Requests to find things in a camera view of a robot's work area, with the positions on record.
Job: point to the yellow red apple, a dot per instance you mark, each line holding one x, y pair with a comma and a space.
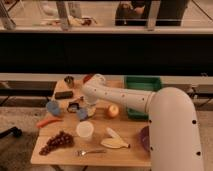
113, 111

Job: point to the white plastic cup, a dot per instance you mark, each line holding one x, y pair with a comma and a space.
85, 130

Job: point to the green plastic bin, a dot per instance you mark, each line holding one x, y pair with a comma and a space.
140, 82

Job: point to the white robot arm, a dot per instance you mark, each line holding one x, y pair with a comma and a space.
175, 143

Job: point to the person in background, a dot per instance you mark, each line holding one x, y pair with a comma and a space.
135, 13

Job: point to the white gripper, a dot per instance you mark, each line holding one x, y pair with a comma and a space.
90, 104

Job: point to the black rectangular block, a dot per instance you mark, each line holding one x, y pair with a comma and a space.
63, 95

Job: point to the purple bowl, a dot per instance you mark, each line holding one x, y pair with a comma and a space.
144, 138

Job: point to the red bowl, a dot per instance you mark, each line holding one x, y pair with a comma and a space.
87, 78

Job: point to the peeled banana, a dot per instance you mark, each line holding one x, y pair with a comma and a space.
115, 141

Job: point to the bunch of dark grapes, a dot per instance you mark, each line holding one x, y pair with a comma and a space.
62, 139

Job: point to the orange carrot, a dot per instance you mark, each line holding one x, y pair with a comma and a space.
47, 121

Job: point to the blue sponge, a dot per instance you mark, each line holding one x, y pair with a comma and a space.
82, 114

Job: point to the blue plastic cup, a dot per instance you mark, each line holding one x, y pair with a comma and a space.
53, 108

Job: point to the small metal cup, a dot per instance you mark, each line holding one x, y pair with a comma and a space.
69, 80

